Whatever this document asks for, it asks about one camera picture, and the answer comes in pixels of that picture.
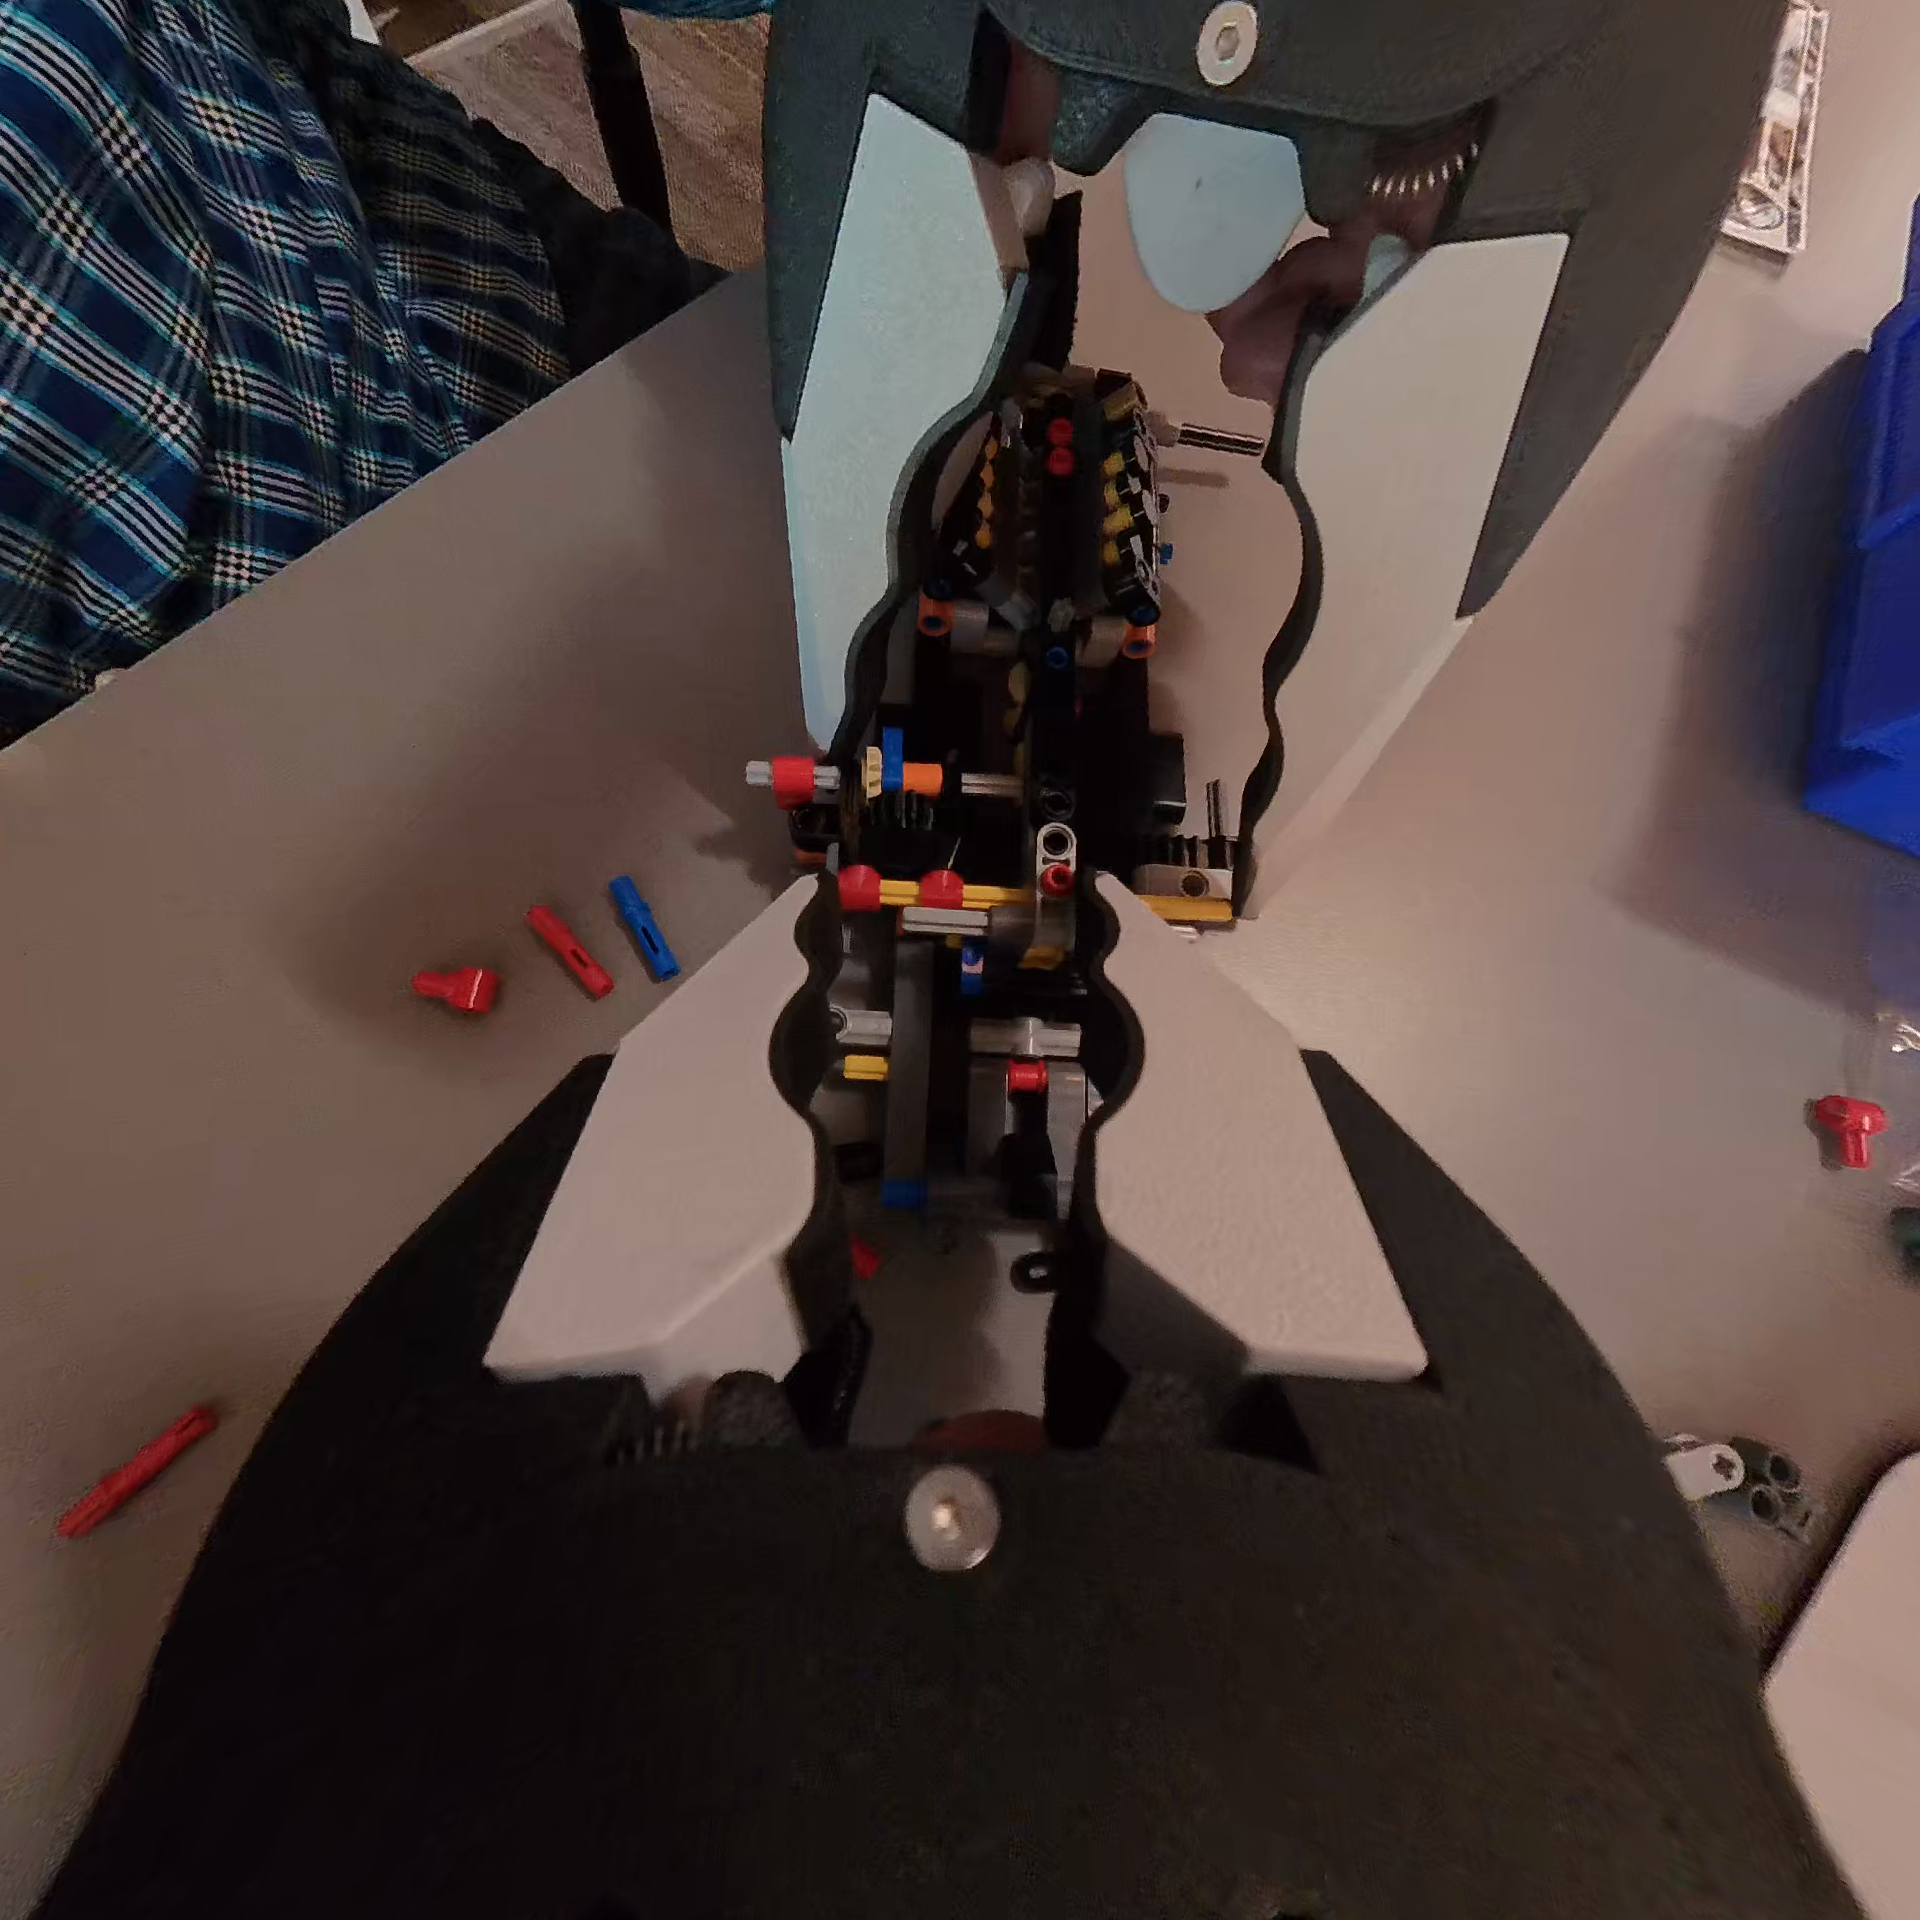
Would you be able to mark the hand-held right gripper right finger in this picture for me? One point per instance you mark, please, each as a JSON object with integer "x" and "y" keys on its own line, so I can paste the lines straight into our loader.
{"x": 1261, "y": 1198}

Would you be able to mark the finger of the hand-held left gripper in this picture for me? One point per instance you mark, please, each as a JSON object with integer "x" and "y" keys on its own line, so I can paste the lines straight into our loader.
{"x": 1429, "y": 449}
{"x": 885, "y": 330}

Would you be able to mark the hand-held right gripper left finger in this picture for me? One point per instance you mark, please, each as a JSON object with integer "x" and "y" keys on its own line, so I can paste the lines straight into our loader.
{"x": 663, "y": 1198}

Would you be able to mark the lego technic car chassis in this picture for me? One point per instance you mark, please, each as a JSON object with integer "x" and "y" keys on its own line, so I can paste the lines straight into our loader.
{"x": 1046, "y": 717}

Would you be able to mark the long black lego beam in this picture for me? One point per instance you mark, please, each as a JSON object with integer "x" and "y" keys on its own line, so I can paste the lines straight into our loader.
{"x": 1015, "y": 1276}

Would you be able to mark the blue lego pin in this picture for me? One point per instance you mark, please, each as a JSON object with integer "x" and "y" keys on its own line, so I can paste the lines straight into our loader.
{"x": 646, "y": 927}

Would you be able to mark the red lego axle connector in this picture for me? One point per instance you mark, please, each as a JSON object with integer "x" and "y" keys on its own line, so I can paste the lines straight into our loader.
{"x": 466, "y": 989}
{"x": 1847, "y": 1129}

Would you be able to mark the dark grey lego connector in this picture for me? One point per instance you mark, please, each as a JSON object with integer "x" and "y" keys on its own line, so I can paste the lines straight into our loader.
{"x": 1776, "y": 1485}
{"x": 1913, "y": 1244}

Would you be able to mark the long red lego pin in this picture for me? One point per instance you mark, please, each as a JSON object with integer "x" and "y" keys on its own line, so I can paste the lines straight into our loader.
{"x": 135, "y": 1478}

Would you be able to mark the person's left hand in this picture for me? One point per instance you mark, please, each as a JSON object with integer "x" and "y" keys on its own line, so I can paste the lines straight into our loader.
{"x": 1267, "y": 319}

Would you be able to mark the printed paper booklet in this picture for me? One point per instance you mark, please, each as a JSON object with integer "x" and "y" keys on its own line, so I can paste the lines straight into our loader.
{"x": 1776, "y": 151}

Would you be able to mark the black furniture leg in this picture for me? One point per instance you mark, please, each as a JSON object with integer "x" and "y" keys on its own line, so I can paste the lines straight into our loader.
{"x": 619, "y": 108}

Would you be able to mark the blue plastic bin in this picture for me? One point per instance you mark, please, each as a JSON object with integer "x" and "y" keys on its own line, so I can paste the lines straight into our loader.
{"x": 1876, "y": 631}

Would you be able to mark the person's blue plaid clothing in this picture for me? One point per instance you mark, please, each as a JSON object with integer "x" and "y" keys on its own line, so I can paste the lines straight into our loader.
{"x": 224, "y": 375}

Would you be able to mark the pale rounded board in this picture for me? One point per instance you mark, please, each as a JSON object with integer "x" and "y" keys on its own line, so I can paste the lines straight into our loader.
{"x": 1853, "y": 1697}

